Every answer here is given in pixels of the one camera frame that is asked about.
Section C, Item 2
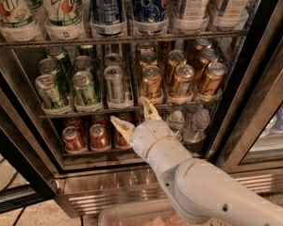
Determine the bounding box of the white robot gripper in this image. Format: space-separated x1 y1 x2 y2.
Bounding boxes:
110 96 191 177

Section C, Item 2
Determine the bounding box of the silver redbull can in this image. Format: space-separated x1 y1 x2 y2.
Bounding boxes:
104 53 123 67
104 66 125 104

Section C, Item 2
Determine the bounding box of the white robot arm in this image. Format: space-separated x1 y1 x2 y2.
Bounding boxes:
110 97 283 226

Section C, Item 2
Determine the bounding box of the front right red can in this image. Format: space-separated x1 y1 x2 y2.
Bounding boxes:
115 131 129 148

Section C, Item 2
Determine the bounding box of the red can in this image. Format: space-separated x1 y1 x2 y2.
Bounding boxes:
115 131 129 148
89 124 109 151
62 126 86 153

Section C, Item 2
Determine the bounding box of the front left gold can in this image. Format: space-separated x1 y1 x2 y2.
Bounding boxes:
141 66 162 99

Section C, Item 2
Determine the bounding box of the gold can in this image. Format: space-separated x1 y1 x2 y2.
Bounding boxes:
197 62 227 96
165 50 187 81
195 48 218 79
141 66 162 99
139 52 158 68
169 64 195 98

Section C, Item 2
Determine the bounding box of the front middle red can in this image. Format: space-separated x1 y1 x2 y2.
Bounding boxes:
89 124 109 151

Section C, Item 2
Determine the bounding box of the front right green can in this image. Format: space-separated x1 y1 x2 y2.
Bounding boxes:
72 72 100 106

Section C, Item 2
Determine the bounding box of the green can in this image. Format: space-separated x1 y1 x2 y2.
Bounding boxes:
46 46 72 71
74 56 93 73
38 57 65 78
72 72 100 106
35 73 69 109

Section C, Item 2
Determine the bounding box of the front middle gold can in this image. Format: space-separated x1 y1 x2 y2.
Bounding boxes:
169 64 195 98

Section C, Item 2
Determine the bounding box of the front left red can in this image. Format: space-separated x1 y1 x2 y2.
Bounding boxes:
62 126 86 153

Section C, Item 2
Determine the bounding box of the middle right green can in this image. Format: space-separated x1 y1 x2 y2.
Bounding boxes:
74 56 93 73

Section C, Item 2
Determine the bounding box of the front right gold can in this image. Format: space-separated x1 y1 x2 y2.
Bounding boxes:
197 62 227 96

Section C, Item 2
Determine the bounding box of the steel fridge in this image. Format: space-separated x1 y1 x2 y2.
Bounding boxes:
0 0 283 218

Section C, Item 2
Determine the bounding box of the front left green can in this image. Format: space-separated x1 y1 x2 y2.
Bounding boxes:
35 73 69 109

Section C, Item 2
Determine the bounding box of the middle left green can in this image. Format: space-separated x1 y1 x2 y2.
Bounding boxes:
38 57 65 78

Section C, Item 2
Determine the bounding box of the back left green can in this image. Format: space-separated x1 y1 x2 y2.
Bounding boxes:
46 46 72 71

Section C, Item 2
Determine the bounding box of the middle clear water bottle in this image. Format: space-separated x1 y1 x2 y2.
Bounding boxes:
167 110 185 140

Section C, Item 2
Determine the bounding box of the clear water bottle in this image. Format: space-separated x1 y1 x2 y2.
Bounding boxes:
167 110 185 140
184 109 210 143

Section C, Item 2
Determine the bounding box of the right clear water bottle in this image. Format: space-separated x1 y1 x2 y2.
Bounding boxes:
184 109 210 143

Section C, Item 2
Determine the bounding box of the clear plastic container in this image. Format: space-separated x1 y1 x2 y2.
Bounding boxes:
98 200 218 226

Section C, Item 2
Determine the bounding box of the right blue pepsi bottle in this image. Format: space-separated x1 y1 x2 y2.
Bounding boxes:
132 0 167 34

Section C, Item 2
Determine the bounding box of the blue pepsi bottle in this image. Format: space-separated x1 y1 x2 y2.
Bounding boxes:
91 0 125 36
132 0 167 34

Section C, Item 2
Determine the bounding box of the left blue pepsi bottle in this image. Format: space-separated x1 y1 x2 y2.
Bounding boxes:
91 0 125 36

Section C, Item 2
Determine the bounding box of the left white drink bottle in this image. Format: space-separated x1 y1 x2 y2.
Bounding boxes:
171 0 209 34

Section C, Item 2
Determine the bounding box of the white drink bottle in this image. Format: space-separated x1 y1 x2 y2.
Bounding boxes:
171 0 209 34
208 0 249 31

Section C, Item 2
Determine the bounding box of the right 7up bottle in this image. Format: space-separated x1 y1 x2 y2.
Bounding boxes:
43 0 85 40

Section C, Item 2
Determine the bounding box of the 7up bottle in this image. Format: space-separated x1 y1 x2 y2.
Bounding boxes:
43 0 85 40
0 0 42 42

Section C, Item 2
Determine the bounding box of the right white drink bottle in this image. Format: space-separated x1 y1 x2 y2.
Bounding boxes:
208 0 249 31

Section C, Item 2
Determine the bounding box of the left 7up bottle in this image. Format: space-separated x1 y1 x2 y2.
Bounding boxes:
0 0 42 42

